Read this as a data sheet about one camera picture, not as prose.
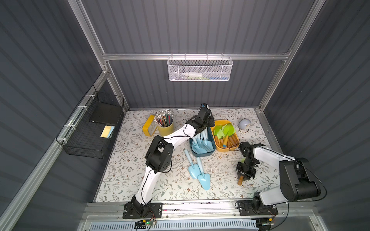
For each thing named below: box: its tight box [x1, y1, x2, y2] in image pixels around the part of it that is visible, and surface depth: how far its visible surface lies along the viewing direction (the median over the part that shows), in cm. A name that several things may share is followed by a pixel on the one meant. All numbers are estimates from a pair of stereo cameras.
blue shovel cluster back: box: [200, 127, 214, 154], surface depth 96 cm
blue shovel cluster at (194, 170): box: [183, 149, 201, 180], surface depth 88 cm
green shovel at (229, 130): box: [222, 123, 237, 148], surface depth 101 cm
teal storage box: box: [188, 127, 217, 158], surface depth 95 cm
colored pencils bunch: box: [153, 109, 174, 128], surface depth 95 cm
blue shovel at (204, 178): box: [196, 156, 211, 191], surface depth 85 cm
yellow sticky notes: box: [100, 125, 116, 139], surface depth 77 cm
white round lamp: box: [238, 117, 252, 131], surface depth 104 cm
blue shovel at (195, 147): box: [191, 136, 201, 154], surface depth 96 cm
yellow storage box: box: [210, 119, 240, 153], surface depth 101 cm
